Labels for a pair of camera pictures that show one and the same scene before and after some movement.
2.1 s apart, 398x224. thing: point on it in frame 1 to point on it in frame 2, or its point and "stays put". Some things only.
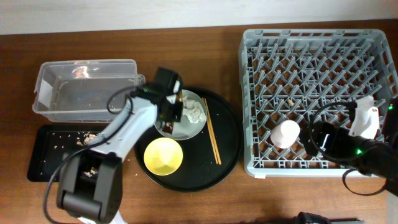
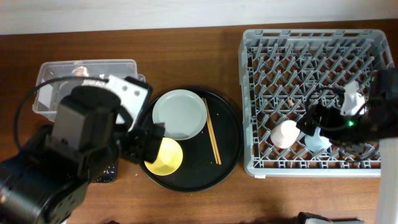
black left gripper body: (176, 114) to (134, 144)
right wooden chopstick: (212, 130) stays put
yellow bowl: (163, 156) stays put
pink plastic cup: (285, 133) stays put
